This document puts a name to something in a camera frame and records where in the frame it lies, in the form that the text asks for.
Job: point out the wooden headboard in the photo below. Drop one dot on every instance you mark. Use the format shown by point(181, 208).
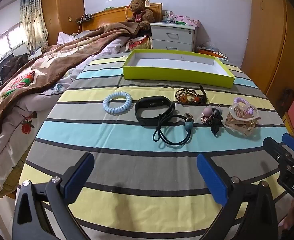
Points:
point(106, 17)

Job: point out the wide wooden wardrobe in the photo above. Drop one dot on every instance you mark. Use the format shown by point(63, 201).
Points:
point(267, 42)

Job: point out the orange box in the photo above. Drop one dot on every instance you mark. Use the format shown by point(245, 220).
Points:
point(212, 52)

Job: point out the black fitness band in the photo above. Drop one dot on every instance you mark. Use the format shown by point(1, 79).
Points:
point(152, 103)

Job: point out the narrow wooden wardrobe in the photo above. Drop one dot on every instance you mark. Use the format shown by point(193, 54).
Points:
point(61, 5)

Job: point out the clear glass jar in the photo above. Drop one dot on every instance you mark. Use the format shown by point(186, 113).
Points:
point(167, 17)

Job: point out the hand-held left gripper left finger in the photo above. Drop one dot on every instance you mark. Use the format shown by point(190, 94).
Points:
point(78, 177)

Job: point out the power strip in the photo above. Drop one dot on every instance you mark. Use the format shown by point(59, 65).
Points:
point(85, 17)

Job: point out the pink flowered box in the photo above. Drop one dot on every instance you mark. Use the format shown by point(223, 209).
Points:
point(187, 20)

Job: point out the brown blanket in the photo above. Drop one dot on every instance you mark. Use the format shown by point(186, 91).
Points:
point(61, 62)

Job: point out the white nightstand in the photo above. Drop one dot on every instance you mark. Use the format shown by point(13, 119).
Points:
point(172, 33)

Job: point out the brown teddy bear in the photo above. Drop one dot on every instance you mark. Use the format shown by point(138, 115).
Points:
point(140, 10)

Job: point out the striped tablecloth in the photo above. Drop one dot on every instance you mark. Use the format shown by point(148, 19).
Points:
point(136, 160)

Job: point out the white floral quilt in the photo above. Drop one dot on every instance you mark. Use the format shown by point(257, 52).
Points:
point(9, 142)

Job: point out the dotted curtain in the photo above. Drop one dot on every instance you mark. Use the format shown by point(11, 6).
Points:
point(33, 25)

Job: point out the black monitor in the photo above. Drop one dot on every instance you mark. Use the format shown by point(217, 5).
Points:
point(5, 67)

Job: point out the green cardboard box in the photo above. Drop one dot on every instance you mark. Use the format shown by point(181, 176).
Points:
point(177, 77)

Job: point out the window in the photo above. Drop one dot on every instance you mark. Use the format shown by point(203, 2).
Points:
point(4, 42)

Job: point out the person's right hand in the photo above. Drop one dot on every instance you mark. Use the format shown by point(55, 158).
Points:
point(291, 213)

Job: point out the clear hair claw clip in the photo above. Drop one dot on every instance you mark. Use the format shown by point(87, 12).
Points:
point(237, 124)

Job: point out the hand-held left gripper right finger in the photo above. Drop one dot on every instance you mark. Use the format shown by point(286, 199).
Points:
point(209, 177)

